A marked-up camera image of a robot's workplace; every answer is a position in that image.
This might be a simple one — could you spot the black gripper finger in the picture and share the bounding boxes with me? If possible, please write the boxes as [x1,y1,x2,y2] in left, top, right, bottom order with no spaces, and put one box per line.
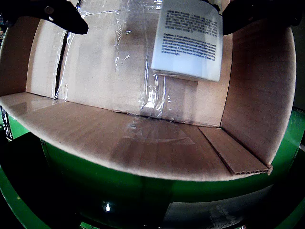
[0,0,89,36]
[223,0,301,36]

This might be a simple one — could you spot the cow print carton box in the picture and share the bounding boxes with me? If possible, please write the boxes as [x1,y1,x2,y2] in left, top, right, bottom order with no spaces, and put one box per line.
[150,0,224,83]

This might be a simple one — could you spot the shallow cardboard tray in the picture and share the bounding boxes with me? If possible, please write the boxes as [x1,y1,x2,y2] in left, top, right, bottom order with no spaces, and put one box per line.
[0,0,298,182]

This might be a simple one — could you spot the green metal shelf unit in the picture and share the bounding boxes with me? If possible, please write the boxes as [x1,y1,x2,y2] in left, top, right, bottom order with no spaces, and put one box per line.
[0,107,305,229]

